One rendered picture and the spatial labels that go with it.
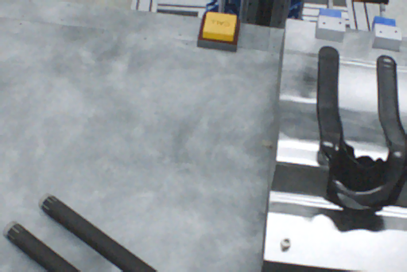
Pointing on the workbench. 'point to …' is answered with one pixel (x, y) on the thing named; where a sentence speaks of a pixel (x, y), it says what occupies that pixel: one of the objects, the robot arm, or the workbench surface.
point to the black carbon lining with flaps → (377, 172)
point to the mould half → (307, 99)
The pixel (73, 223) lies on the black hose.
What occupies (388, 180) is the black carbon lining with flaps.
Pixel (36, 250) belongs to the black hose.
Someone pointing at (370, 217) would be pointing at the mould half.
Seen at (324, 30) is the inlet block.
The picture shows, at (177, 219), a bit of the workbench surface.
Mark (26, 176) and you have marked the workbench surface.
